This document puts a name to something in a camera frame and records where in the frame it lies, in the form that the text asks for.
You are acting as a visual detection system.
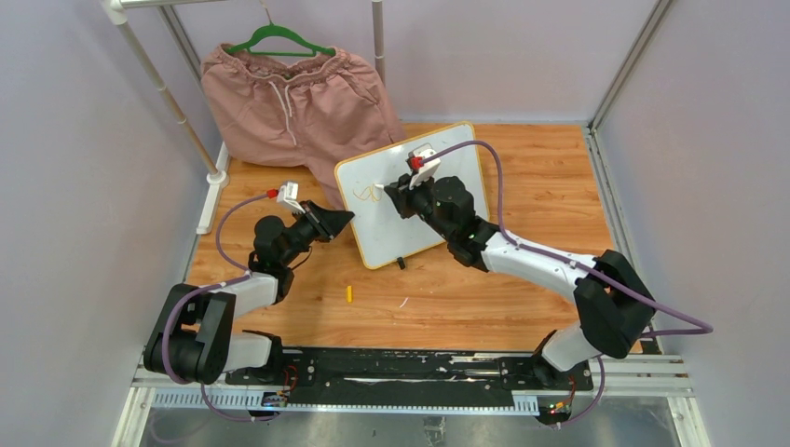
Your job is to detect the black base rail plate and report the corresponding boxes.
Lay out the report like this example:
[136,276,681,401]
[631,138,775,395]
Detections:
[221,346,593,414]

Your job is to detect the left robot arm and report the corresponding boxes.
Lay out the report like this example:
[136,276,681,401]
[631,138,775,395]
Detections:
[143,200,355,385]

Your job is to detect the green clothes hanger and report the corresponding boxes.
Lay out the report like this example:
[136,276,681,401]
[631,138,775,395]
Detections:
[225,3,336,58]

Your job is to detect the white clothes rack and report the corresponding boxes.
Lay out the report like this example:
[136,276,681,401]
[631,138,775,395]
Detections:
[100,0,385,236]

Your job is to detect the aluminium frame post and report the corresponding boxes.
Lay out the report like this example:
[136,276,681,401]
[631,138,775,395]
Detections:
[583,0,674,267]

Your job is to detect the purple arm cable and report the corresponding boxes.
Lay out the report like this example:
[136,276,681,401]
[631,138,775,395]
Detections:
[419,140,715,427]
[160,189,278,424]

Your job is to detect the pink shorts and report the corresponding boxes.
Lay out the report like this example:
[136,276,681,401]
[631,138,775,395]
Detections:
[201,44,406,209]

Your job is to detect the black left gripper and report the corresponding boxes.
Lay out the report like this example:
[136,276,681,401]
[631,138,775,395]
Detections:
[279,201,353,267]

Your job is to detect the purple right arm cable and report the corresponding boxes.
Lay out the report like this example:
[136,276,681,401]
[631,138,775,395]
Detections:
[419,140,715,427]

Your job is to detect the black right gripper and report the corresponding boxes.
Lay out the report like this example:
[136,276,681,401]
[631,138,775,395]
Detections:
[387,169,456,242]

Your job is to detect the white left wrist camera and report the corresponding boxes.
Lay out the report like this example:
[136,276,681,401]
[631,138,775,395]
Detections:
[276,181,305,214]

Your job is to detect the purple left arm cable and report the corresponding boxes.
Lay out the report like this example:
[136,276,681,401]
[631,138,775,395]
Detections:
[160,189,278,424]

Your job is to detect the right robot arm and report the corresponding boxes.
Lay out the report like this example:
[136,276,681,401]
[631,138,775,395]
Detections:
[383,174,655,389]

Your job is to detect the yellow-framed whiteboard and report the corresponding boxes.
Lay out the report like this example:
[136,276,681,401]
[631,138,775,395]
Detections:
[334,121,490,270]

